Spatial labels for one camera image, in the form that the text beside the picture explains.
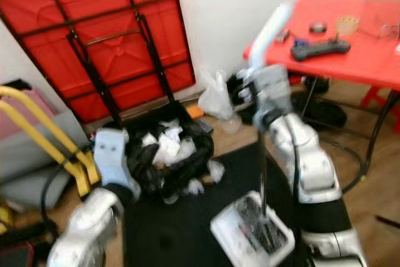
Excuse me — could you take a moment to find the black floor mat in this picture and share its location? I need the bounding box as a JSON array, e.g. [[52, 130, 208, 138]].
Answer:
[[122, 142, 307, 267]]

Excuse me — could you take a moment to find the black lumpy bundle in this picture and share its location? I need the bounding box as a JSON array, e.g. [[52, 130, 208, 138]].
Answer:
[[306, 76, 348, 129], [226, 72, 244, 110]]

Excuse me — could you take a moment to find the white plastic bag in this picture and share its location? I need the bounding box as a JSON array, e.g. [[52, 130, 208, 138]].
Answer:
[[197, 69, 235, 121]]

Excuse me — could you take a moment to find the small orange item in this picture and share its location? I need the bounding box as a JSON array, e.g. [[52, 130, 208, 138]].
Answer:
[[186, 104, 204, 119]]

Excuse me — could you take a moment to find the black game controller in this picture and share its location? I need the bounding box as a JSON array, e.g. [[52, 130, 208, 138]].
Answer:
[[290, 38, 352, 63]]

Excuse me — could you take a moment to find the clear plastic wrapper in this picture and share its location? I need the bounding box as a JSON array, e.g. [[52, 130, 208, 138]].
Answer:
[[206, 159, 226, 183], [181, 178, 204, 196]]

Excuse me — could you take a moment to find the crumpled clear plastic wrap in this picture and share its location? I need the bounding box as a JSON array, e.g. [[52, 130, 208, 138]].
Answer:
[[144, 123, 198, 168]]

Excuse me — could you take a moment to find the tan woven cup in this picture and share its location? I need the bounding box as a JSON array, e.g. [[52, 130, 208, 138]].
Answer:
[[335, 17, 359, 36]]

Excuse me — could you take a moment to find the red table with black legs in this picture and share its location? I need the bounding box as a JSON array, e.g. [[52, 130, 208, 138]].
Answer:
[[244, 0, 400, 177]]

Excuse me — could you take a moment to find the red stool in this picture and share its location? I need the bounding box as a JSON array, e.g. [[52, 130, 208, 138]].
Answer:
[[359, 86, 400, 111]]

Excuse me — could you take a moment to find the white dustpan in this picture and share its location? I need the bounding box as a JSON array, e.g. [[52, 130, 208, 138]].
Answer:
[[210, 191, 296, 267]]

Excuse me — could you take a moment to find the clear plastic container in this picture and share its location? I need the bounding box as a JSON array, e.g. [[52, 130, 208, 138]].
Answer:
[[378, 20, 400, 39]]

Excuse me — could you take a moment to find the pink foam mat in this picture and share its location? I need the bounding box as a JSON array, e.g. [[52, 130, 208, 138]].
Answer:
[[0, 95, 51, 155]]

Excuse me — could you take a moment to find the black soft bag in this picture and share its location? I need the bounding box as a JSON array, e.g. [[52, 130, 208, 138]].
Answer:
[[0, 78, 32, 93]]

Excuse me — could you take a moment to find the red folded table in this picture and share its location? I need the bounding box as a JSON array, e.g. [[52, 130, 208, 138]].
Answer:
[[0, 0, 191, 124]]

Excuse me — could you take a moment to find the yellow parallel bar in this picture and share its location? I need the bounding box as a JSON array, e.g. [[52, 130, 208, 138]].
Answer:
[[0, 111, 94, 198], [0, 86, 101, 183]]

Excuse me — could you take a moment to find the grey foam mat piece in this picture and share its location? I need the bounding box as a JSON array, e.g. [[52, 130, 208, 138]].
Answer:
[[0, 173, 82, 211]]

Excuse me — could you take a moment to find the black foam bench roller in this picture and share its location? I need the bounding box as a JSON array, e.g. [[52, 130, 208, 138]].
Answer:
[[3, 222, 52, 249]]

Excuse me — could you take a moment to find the short black bench pad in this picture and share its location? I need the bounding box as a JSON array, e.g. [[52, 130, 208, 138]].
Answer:
[[0, 242, 36, 267]]

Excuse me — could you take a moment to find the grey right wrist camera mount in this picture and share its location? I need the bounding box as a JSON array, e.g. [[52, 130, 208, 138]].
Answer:
[[253, 64, 293, 127]]

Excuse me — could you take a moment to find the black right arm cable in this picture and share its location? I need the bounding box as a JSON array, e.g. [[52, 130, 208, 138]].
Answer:
[[286, 116, 305, 221]]

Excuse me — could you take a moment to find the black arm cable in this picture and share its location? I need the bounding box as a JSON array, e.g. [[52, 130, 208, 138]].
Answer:
[[39, 148, 94, 224], [286, 116, 305, 221]]

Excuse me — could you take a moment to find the black floor cable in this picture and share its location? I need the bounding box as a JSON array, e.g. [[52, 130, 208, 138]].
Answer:
[[328, 139, 369, 196]]

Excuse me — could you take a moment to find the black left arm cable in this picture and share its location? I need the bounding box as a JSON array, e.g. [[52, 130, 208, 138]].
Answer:
[[39, 148, 94, 224]]

